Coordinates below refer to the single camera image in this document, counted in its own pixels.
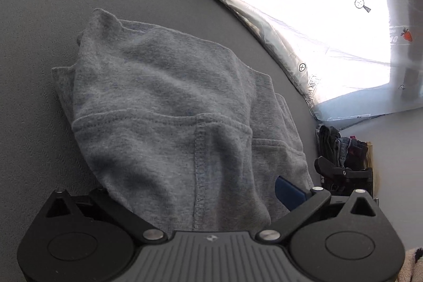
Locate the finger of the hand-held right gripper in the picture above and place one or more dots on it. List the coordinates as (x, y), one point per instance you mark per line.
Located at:
(330, 168)

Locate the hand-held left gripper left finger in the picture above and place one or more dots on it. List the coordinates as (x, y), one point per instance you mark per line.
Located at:
(112, 206)

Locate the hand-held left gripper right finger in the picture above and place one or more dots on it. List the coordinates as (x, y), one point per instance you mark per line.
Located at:
(289, 196)

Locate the grey zip hoodie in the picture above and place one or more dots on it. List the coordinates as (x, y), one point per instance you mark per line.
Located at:
(165, 87)

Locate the blue folded jeans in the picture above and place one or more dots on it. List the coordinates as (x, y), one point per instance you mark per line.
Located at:
(342, 150)

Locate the black folded pants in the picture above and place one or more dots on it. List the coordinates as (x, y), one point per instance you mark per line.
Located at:
(327, 140)

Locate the navy folded sweater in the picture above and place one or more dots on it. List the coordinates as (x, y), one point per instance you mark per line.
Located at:
(358, 151)

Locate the fluffy striped cloth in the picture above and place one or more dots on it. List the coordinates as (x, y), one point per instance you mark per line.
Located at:
(414, 265)

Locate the white printed sheet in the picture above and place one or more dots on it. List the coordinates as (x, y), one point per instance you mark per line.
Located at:
(314, 21)

